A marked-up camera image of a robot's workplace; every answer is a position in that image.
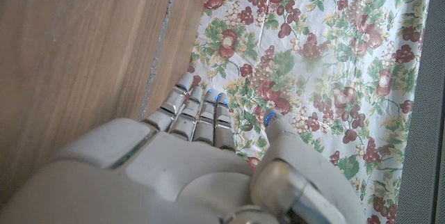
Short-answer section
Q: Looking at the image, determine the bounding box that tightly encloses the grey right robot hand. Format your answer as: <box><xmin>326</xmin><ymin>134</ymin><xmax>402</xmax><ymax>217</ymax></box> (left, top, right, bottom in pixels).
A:
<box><xmin>0</xmin><ymin>72</ymin><xmax>368</xmax><ymax>224</ymax></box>

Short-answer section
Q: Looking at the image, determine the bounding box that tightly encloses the floral fruit print backdrop cloth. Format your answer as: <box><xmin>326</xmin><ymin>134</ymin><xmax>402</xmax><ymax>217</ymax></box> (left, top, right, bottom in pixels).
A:
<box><xmin>186</xmin><ymin>0</ymin><xmax>434</xmax><ymax>224</ymax></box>

